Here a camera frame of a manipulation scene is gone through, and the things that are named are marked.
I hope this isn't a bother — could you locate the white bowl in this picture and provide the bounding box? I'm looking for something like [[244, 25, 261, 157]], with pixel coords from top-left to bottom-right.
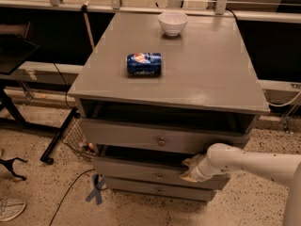
[[158, 11, 188, 37]]

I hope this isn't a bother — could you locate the white cable at right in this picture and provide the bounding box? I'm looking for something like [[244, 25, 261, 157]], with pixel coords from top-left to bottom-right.
[[267, 89, 301, 108]]

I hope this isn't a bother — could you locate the white sneaker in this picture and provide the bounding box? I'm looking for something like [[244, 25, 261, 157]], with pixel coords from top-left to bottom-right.
[[0, 199, 26, 222]]

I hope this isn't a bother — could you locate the black table stand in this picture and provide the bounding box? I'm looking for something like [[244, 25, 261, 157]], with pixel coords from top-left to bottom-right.
[[0, 24, 76, 165]]

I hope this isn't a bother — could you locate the wire mesh basket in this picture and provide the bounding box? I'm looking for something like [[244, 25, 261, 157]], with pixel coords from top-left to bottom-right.
[[61, 119, 95, 159]]

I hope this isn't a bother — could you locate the grey bottom drawer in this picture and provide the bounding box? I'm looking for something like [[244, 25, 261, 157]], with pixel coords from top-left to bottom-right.
[[104, 177, 215, 202]]

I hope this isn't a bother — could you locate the grey top drawer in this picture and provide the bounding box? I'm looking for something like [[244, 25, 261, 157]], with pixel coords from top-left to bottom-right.
[[80, 118, 249, 154]]

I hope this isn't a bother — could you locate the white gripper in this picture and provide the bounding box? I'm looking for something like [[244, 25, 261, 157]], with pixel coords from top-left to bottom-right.
[[180, 154, 222, 183]]

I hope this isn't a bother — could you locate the grey drawer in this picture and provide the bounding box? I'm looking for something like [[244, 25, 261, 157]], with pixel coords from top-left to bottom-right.
[[104, 177, 215, 202], [80, 118, 249, 154], [92, 146, 230, 189]]

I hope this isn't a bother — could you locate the blue soda can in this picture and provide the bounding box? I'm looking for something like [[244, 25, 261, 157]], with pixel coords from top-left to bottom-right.
[[126, 53, 162, 76]]

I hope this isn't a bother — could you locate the black clamp on floor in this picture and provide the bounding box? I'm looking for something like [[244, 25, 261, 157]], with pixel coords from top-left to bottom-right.
[[0, 157, 26, 181]]

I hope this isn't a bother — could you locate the blue tape cross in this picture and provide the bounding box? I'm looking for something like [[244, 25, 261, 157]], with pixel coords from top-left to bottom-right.
[[86, 174, 105, 205]]

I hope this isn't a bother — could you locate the black floor cable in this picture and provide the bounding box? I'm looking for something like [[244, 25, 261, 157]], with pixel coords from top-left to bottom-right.
[[48, 168, 97, 226]]

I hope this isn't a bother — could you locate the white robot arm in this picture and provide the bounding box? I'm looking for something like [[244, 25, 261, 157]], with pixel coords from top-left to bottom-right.
[[180, 143, 301, 226]]

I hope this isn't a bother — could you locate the grey drawer cabinet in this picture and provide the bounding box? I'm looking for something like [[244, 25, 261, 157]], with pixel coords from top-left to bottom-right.
[[68, 11, 271, 203]]

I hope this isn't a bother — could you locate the wooden stick with black clip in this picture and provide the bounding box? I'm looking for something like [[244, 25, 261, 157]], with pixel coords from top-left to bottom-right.
[[81, 0, 95, 51]]

